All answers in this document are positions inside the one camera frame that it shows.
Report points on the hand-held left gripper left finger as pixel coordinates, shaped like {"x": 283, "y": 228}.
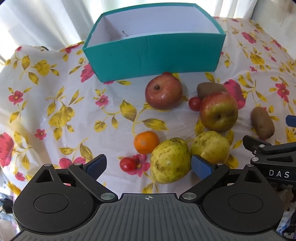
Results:
{"x": 96, "y": 165}

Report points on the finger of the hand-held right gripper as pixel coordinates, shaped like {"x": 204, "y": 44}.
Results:
{"x": 291, "y": 121}
{"x": 254, "y": 142}

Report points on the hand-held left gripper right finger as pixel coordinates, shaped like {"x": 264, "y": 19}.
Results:
{"x": 201, "y": 168}

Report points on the large yellow-green pear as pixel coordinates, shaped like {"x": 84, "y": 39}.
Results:
{"x": 170, "y": 160}

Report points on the teal cardboard box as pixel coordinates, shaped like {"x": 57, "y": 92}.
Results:
{"x": 150, "y": 55}

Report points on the brown kiwi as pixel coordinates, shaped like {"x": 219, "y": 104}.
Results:
{"x": 262, "y": 122}
{"x": 209, "y": 88}

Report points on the small yellow-green pear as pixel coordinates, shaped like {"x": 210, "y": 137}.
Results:
{"x": 210, "y": 147}

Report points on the red cherry tomato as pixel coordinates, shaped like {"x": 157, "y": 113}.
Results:
{"x": 128, "y": 164}
{"x": 194, "y": 103}

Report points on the red and green apple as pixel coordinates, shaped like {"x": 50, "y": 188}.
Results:
{"x": 218, "y": 112}

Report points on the orange tangerine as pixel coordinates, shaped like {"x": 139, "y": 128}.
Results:
{"x": 146, "y": 142}

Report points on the floral white tablecloth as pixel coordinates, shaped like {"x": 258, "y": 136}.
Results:
{"x": 69, "y": 97}

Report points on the dark red apple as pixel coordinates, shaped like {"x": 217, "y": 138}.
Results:
{"x": 164, "y": 92}

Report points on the white curtain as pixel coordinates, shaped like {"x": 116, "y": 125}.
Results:
{"x": 34, "y": 23}

